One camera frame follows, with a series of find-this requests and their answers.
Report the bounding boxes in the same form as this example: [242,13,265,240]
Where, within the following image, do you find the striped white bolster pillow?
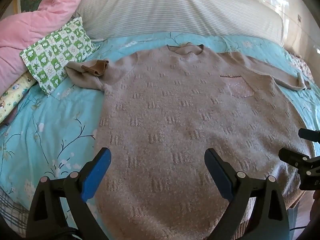
[75,0,288,47]

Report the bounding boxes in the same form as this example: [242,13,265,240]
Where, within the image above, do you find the plaid bed sheet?
[0,191,28,236]

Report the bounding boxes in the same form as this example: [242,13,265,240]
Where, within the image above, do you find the pink floral bed sheet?
[289,52,314,82]

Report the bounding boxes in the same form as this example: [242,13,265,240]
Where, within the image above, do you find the green checked pillow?
[20,17,100,95]

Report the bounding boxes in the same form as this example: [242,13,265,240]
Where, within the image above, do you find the beige knitted sweater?
[65,42,316,240]

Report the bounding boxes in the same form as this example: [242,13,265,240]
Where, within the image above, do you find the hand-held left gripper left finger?
[26,148,112,240]

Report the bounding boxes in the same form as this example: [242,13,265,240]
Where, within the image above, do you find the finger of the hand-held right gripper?
[298,128,320,143]
[278,148,311,167]

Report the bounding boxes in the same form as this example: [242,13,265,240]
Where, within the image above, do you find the yellow patterned pillow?
[0,75,37,125]

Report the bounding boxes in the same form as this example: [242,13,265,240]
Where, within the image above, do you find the turquoise floral blanket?
[0,31,320,230]

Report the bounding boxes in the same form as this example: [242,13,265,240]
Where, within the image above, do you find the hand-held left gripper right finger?
[204,148,290,240]

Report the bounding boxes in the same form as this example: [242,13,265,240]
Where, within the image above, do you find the pink quilt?
[0,0,97,94]

